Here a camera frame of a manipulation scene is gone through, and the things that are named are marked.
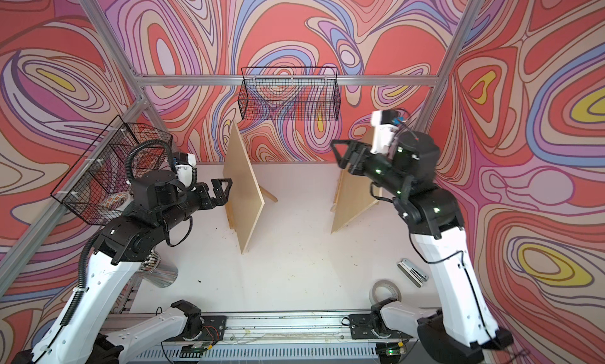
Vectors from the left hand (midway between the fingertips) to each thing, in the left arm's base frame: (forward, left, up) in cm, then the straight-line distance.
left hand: (222, 182), depth 63 cm
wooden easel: (+16, -35, -34) cm, 52 cm away
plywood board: (+4, -4, -11) cm, 12 cm away
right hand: (+1, -31, +10) cm, 33 cm away
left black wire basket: (+4, +41, -7) cm, 42 cm away
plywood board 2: (+14, -42, -26) cm, 51 cm away
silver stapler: (-13, -63, -36) cm, 73 cm away
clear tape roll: (-17, -50, -37) cm, 64 cm away
